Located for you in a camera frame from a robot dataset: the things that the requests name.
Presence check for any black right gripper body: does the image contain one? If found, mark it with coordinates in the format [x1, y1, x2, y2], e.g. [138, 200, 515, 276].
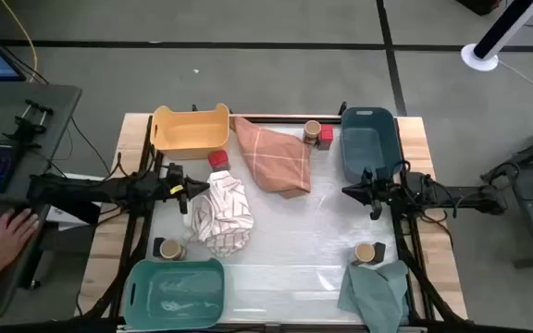
[362, 166, 392, 221]

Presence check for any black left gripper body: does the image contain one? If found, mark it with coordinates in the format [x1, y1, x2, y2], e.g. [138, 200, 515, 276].
[163, 162, 192, 216]

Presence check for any red cube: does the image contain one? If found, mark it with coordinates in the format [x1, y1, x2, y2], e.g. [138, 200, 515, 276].
[207, 150, 231, 173]

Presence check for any dark blue plastic bin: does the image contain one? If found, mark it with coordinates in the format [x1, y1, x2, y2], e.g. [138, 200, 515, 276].
[340, 106, 404, 185]

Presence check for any wooden lid spice jar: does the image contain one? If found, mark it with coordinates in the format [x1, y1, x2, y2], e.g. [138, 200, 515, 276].
[302, 119, 322, 147]
[158, 238, 188, 262]
[350, 242, 377, 267]

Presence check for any red lid spice jar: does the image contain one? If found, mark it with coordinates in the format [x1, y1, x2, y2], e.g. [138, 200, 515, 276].
[316, 124, 336, 152]

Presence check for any teal plastic bin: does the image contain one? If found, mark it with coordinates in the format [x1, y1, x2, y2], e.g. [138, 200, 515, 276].
[123, 257, 226, 331]

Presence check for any white striped cloth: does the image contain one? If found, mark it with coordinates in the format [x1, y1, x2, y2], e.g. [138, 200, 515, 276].
[182, 169, 255, 259]

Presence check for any yellow plastic bin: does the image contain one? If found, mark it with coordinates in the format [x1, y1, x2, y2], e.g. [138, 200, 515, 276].
[149, 102, 231, 162]

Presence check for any white glossy table mat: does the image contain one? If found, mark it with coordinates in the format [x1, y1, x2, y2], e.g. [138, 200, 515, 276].
[148, 122, 397, 323]

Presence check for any orange plaid cloth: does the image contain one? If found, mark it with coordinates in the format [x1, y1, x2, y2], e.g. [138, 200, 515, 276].
[229, 115, 313, 200]

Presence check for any teal green cloth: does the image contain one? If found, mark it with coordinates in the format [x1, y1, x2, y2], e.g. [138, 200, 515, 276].
[338, 259, 411, 333]

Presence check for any white box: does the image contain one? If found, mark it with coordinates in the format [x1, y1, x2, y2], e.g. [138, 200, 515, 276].
[46, 173, 105, 230]

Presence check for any black clamp holder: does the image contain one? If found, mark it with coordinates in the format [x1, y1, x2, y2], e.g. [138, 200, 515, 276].
[2, 99, 55, 149]

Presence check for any white floor stand pole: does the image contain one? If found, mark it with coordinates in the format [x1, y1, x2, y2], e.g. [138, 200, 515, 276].
[460, 0, 533, 72]

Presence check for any person's hand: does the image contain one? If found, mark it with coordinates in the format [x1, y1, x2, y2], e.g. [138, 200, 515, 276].
[0, 207, 40, 274]

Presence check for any black aluminium table frame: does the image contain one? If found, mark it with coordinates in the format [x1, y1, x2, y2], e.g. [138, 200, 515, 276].
[81, 101, 469, 333]

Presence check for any white floor cable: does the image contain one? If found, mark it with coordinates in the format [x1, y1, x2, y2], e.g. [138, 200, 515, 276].
[497, 59, 533, 96]

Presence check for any yellow cable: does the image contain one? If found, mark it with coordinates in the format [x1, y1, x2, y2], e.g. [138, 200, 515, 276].
[0, 0, 39, 83]

